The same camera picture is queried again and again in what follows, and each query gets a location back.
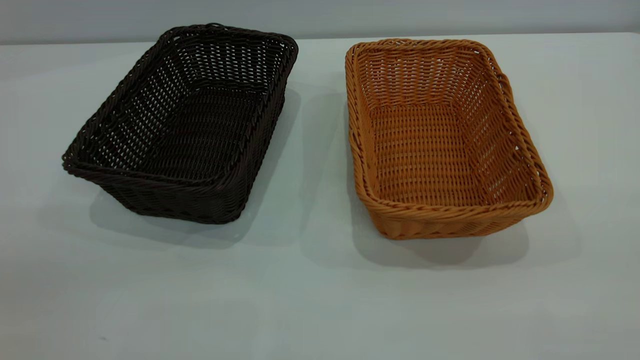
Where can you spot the orange wicker basket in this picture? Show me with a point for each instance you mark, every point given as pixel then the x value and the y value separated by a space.
pixel 425 150

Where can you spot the black wicker basket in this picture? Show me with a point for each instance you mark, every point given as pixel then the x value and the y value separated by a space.
pixel 200 135

